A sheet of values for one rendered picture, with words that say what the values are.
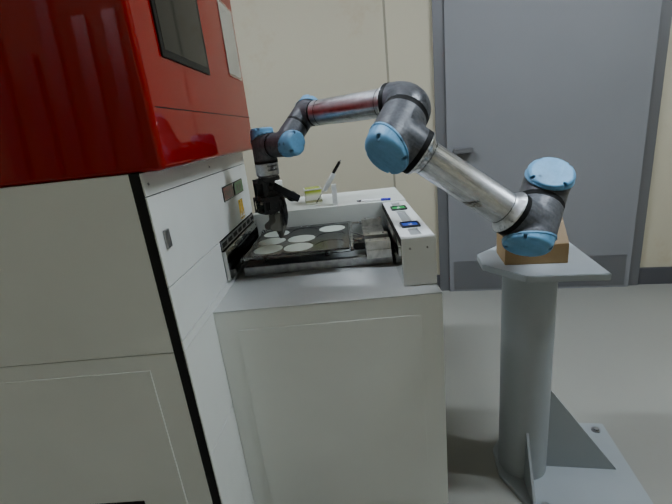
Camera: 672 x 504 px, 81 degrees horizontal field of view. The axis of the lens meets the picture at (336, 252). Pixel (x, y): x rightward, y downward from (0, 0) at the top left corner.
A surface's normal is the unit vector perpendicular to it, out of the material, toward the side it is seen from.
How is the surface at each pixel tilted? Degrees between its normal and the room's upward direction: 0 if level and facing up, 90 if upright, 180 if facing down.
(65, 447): 90
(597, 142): 90
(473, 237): 90
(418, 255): 90
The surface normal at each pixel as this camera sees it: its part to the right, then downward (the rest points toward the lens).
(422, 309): -0.02, 0.29
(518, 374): -0.59, 0.30
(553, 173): -0.14, -0.58
